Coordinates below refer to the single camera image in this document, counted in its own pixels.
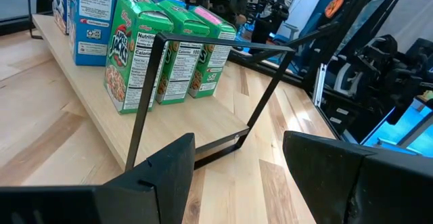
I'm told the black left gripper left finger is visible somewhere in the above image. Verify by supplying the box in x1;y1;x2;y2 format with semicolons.
104;133;196;224

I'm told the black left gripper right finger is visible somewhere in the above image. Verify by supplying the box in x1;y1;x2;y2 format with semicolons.
283;131;375;224

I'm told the green Apple Jacks box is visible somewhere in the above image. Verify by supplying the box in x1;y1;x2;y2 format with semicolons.
104;0;175;115
187;5;237;99
154;0;211;106

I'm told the dark blue Frosted Flakes box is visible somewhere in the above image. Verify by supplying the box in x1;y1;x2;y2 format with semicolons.
68;0;116;67
52;0;70;35

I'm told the orange item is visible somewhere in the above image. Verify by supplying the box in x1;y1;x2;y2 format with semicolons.
323;0;348;19

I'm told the silver aluminium extrusion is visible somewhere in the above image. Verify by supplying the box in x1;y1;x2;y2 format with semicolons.
313;63;327;108

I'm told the blue panel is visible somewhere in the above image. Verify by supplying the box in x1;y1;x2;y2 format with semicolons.
360;98;433;159

